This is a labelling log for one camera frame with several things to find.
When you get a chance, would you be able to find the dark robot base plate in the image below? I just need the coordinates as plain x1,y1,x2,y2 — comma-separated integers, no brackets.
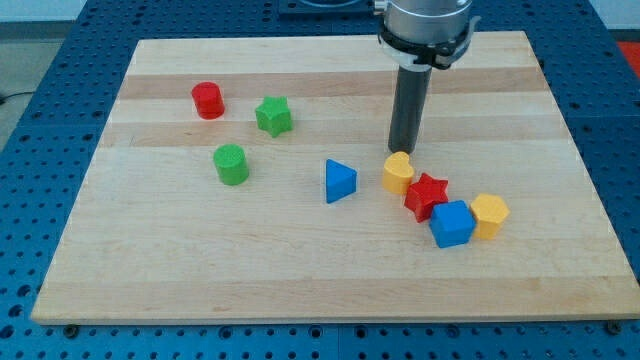
277,0,375,17

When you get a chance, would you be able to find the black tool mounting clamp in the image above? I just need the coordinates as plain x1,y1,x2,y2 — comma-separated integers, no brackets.
377,16,481,70

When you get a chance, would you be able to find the blue cube block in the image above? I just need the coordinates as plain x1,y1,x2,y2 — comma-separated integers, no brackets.
429,200,476,248

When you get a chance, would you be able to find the wooden board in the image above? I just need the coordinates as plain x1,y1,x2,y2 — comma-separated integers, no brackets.
31,31,639,325

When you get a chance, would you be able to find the yellow hexagon block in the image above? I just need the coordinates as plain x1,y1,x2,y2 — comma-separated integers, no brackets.
470,193,510,240

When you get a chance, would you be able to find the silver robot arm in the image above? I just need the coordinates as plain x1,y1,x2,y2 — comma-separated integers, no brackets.
377,0,480,154

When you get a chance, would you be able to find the red cylinder block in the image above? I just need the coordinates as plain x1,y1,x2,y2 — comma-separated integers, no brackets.
191,82,225,120

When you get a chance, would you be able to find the red star block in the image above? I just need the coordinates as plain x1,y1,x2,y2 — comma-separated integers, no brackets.
404,173,449,223

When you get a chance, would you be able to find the green cylinder block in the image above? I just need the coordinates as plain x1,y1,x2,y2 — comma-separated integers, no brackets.
213,144,249,186

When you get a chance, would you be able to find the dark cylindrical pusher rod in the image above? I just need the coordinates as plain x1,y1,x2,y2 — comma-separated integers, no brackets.
388,67,431,154

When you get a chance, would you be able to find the blue triangle block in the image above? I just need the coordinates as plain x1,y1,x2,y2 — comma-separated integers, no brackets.
325,159,357,204

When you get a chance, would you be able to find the green star block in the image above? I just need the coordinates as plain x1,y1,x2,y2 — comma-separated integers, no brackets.
255,96,293,138

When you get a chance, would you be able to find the yellow heart block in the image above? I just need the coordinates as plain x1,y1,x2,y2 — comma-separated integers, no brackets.
382,151,415,195

